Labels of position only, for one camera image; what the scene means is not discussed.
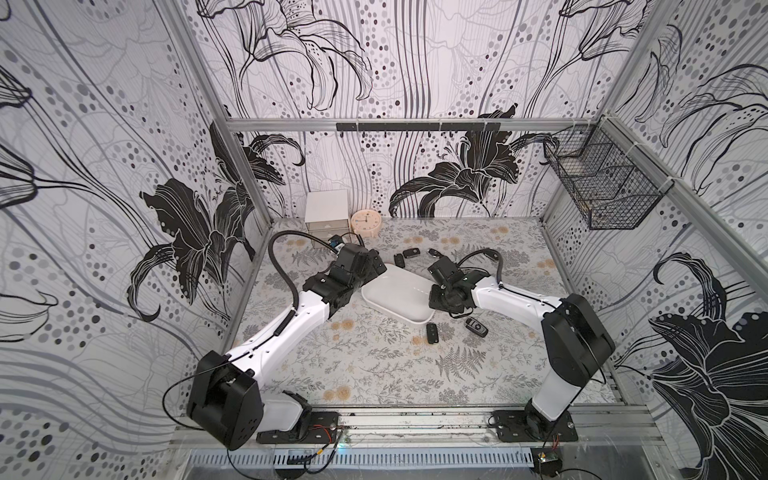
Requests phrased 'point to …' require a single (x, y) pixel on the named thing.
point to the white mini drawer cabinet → (326, 213)
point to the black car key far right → (493, 253)
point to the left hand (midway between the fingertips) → (373, 270)
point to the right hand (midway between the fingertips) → (436, 299)
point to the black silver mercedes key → (434, 252)
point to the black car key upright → (399, 260)
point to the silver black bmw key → (476, 327)
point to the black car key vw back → (411, 252)
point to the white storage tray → (403, 293)
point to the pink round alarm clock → (367, 223)
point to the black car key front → (432, 333)
